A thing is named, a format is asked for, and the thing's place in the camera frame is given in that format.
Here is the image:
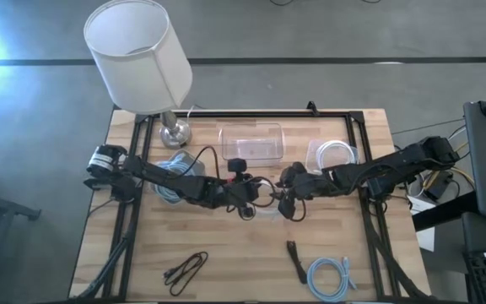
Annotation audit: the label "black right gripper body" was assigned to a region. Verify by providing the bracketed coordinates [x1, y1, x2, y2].
[289, 167, 338, 203]

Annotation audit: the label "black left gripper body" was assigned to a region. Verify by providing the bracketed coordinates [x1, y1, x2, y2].
[219, 176, 263, 209]

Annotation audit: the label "light blue cable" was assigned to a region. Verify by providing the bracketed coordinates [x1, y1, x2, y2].
[154, 154, 193, 204]
[305, 256, 359, 303]

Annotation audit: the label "white paper sheet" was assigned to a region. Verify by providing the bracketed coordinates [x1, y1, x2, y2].
[410, 194, 437, 253]

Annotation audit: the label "black power supply box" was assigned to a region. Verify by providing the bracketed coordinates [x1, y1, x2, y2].
[423, 170, 454, 203]

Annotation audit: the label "black cart base bar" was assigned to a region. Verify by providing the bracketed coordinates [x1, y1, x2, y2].
[411, 192, 480, 232]

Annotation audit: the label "white shade table lamp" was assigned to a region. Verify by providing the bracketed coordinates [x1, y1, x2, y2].
[83, 0, 194, 150]

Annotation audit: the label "black stand legs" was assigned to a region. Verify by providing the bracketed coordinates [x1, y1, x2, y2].
[0, 168, 42, 296]

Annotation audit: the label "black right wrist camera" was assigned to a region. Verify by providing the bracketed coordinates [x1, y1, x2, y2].
[289, 161, 310, 176]

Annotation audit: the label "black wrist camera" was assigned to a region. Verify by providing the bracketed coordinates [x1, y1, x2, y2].
[227, 158, 248, 175]
[289, 161, 310, 176]

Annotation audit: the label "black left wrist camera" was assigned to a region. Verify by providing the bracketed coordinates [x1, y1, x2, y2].
[227, 158, 248, 175]

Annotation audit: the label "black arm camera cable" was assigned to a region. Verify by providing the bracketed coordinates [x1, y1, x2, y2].
[170, 145, 223, 182]

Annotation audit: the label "black aluminium rig frame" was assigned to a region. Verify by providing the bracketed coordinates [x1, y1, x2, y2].
[68, 108, 438, 303]

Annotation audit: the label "thin black looped cable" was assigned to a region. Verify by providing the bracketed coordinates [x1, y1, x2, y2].
[162, 251, 209, 297]

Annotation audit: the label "yellow cable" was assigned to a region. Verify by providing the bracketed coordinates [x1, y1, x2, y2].
[451, 166, 476, 187]

